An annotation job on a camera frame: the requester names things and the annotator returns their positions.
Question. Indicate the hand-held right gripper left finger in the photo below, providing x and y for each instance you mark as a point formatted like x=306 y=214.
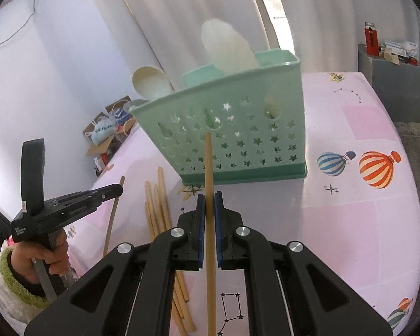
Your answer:
x=200 y=231

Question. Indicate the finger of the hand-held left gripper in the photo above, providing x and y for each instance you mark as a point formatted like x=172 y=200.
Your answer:
x=105 y=192

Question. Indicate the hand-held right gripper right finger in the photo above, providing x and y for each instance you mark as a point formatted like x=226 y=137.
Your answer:
x=219 y=231

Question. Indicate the single bamboo chopstick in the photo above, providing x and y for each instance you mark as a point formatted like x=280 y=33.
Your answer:
x=112 y=217
x=209 y=168

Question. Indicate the pile of wooden chopsticks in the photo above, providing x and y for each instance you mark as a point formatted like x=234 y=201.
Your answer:
x=157 y=210

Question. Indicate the green perforated utensil holder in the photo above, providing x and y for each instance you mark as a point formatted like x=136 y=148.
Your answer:
x=231 y=140

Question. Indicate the translucent white plastic spoon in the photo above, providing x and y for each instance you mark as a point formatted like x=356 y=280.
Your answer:
x=227 y=49

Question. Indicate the person's left forearm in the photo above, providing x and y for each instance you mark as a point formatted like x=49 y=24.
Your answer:
x=7 y=287

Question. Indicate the person's left hand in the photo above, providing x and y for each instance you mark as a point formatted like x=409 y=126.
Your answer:
x=31 y=262

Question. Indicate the open cardboard box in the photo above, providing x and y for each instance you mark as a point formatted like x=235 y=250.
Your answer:
x=105 y=147

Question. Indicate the white plastic bag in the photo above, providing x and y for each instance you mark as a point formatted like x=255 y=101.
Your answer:
x=103 y=133

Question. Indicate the white curtain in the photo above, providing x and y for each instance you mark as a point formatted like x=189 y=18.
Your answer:
x=329 y=24
x=182 y=24

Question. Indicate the grey cabinet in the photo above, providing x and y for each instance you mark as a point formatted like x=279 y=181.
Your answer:
x=395 y=87

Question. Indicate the red bottle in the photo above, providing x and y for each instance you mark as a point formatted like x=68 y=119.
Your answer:
x=371 y=40

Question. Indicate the assorted small packets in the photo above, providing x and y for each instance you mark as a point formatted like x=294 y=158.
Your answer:
x=399 y=50

